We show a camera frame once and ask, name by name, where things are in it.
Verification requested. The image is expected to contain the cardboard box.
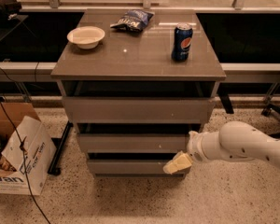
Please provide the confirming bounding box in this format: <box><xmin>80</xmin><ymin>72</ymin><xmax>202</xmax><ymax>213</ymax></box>
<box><xmin>0</xmin><ymin>103</ymin><xmax>56</xmax><ymax>195</ymax></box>

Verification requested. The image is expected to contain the black cable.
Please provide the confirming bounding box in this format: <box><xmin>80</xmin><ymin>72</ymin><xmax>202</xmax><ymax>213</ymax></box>
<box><xmin>0</xmin><ymin>61</ymin><xmax>52</xmax><ymax>224</ymax></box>

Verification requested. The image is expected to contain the blue pepsi can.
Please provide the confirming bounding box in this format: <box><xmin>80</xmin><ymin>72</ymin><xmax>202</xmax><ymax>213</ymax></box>
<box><xmin>171</xmin><ymin>23</ymin><xmax>193</xmax><ymax>62</ymax></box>

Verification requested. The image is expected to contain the grey drawer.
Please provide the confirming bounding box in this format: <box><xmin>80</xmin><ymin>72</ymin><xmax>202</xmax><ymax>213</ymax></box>
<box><xmin>87</xmin><ymin>160</ymin><xmax>167</xmax><ymax>175</ymax></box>
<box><xmin>77</xmin><ymin>133</ymin><xmax>189</xmax><ymax>153</ymax></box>
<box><xmin>63</xmin><ymin>97</ymin><xmax>215</xmax><ymax>124</ymax></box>

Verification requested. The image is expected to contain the grey middle drawer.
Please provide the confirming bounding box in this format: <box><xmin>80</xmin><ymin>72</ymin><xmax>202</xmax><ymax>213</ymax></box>
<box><xmin>77</xmin><ymin>133</ymin><xmax>189</xmax><ymax>153</ymax></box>

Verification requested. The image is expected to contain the black office chair base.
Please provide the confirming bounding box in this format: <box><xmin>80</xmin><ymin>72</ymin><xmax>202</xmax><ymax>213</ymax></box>
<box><xmin>261</xmin><ymin>103</ymin><xmax>280</xmax><ymax>138</ymax></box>

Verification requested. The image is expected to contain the black desk leg left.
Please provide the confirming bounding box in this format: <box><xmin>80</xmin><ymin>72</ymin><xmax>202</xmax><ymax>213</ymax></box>
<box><xmin>48</xmin><ymin>122</ymin><xmax>73</xmax><ymax>175</ymax></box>

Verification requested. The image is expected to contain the blue chip bag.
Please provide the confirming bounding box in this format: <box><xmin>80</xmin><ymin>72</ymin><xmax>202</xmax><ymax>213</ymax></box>
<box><xmin>110</xmin><ymin>9</ymin><xmax>154</xmax><ymax>32</ymax></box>

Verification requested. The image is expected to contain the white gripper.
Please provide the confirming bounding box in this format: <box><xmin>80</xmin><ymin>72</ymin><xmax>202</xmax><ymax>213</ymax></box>
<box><xmin>163</xmin><ymin>131</ymin><xmax>210</xmax><ymax>175</ymax></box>

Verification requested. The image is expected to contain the grey top drawer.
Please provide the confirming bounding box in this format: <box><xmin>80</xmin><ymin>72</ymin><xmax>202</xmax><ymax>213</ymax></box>
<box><xmin>63</xmin><ymin>97</ymin><xmax>215</xmax><ymax>124</ymax></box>

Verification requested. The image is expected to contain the grey bottom drawer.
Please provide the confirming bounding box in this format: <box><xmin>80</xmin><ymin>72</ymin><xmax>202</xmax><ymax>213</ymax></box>
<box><xmin>87</xmin><ymin>160</ymin><xmax>167</xmax><ymax>175</ymax></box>

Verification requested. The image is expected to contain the white bowl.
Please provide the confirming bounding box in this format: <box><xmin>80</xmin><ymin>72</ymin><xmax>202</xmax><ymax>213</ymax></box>
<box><xmin>67</xmin><ymin>26</ymin><xmax>105</xmax><ymax>49</ymax></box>

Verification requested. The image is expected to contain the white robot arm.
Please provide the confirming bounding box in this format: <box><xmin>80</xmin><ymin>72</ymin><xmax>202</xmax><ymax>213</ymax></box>
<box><xmin>163</xmin><ymin>121</ymin><xmax>280</xmax><ymax>175</ymax></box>

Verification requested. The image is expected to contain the grey drawer cabinet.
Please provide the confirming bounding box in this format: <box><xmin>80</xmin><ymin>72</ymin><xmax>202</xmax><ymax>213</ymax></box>
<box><xmin>51</xmin><ymin>9</ymin><xmax>226</xmax><ymax>177</ymax></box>

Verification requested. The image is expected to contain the black bag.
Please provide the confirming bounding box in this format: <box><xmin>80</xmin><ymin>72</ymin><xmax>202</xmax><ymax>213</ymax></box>
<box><xmin>0</xmin><ymin>0</ymin><xmax>21</xmax><ymax>21</ymax></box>

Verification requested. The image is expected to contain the black desk leg right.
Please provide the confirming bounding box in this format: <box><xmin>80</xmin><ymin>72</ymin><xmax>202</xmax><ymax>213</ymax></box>
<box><xmin>217</xmin><ymin>85</ymin><xmax>234</xmax><ymax>114</ymax></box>

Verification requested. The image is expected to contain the black desk leg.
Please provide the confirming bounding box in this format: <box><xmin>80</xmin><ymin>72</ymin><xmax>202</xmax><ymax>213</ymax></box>
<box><xmin>48</xmin><ymin>122</ymin><xmax>73</xmax><ymax>175</ymax></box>
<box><xmin>217</xmin><ymin>85</ymin><xmax>234</xmax><ymax>114</ymax></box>

